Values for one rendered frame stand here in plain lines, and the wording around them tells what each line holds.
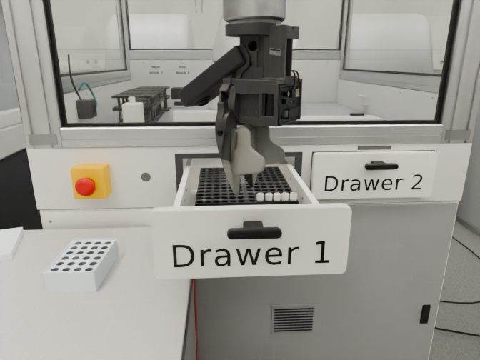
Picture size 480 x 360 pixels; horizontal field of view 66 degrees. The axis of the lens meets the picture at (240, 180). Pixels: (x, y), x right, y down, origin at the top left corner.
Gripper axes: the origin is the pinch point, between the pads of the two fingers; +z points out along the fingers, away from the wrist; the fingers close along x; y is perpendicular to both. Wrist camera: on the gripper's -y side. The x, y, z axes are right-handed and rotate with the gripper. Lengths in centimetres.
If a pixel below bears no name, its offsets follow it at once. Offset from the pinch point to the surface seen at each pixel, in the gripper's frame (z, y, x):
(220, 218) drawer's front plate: 5.5, -1.9, -2.2
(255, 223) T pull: 5.9, 2.8, -0.4
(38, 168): 7, -55, 2
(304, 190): 7.7, 1.2, 21.2
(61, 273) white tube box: 17.5, -27.0, -12.4
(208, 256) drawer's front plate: 11.5, -3.5, -3.3
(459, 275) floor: 98, 34, 175
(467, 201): 81, 32, 255
